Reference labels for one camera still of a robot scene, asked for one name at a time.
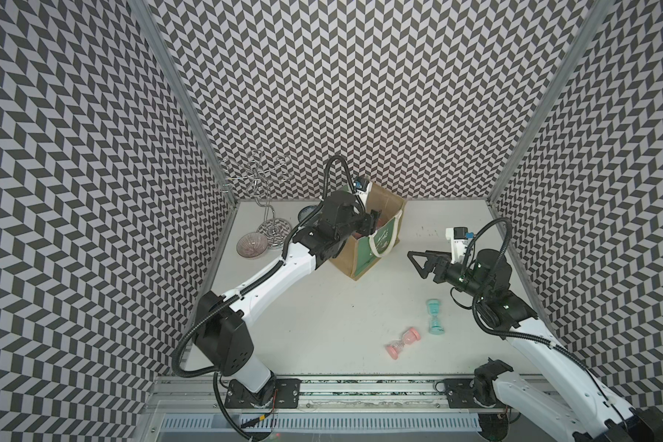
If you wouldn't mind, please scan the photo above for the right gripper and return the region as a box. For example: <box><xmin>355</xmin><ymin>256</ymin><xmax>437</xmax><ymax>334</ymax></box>
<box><xmin>407</xmin><ymin>249</ymin><xmax>489</xmax><ymax>300</ymax></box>

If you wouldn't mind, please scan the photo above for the green canvas Christmas bag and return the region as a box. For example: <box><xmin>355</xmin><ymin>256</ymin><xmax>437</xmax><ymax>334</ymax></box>
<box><xmin>331</xmin><ymin>183</ymin><xmax>406</xmax><ymax>281</ymax></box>

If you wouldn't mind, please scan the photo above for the green hourglass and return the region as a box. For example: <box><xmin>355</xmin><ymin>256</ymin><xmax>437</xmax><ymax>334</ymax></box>
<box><xmin>427</xmin><ymin>299</ymin><xmax>445</xmax><ymax>335</ymax></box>

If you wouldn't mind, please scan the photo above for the pink hourglass front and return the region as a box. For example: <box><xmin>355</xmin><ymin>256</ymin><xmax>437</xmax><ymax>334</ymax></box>
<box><xmin>385</xmin><ymin>327</ymin><xmax>421</xmax><ymax>360</ymax></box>

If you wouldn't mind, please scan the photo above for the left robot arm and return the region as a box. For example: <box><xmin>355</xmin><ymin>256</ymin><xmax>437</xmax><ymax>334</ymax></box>
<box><xmin>171</xmin><ymin>155</ymin><xmax>379</xmax><ymax>405</ymax></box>

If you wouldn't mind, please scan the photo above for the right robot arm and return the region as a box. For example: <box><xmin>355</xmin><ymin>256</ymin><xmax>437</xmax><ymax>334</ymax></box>
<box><xmin>407</xmin><ymin>217</ymin><xmax>663</xmax><ymax>441</ymax></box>

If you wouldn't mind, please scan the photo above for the blue white ceramic bowl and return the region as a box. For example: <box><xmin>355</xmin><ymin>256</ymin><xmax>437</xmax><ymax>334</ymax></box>
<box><xmin>298</xmin><ymin>204</ymin><xmax>317</xmax><ymax>222</ymax></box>

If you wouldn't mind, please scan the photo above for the pink glass bowl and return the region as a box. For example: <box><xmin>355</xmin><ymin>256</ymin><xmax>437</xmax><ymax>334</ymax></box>
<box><xmin>236</xmin><ymin>231</ymin><xmax>269</xmax><ymax>259</ymax></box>

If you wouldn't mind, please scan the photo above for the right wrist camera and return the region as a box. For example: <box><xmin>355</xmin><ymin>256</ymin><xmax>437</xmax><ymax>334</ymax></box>
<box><xmin>445</xmin><ymin>227</ymin><xmax>474</xmax><ymax>264</ymax></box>

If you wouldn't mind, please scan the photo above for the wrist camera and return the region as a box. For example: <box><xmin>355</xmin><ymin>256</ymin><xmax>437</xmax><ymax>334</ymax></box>
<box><xmin>354</xmin><ymin>176</ymin><xmax>372</xmax><ymax>194</ymax></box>
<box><xmin>445</xmin><ymin>227</ymin><xmax>474</xmax><ymax>264</ymax></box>

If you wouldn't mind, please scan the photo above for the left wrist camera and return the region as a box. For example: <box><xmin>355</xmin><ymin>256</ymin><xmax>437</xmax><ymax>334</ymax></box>
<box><xmin>354</xmin><ymin>176</ymin><xmax>372</xmax><ymax>194</ymax></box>

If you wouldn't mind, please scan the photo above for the silver wire stand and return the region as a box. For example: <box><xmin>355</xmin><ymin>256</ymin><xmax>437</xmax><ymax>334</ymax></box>
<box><xmin>223</xmin><ymin>149</ymin><xmax>292</xmax><ymax>249</ymax></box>

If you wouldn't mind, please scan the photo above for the metal base rail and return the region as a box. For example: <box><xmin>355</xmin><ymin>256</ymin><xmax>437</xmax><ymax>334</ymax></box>
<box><xmin>143</xmin><ymin>374</ymin><xmax>508</xmax><ymax>414</ymax></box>

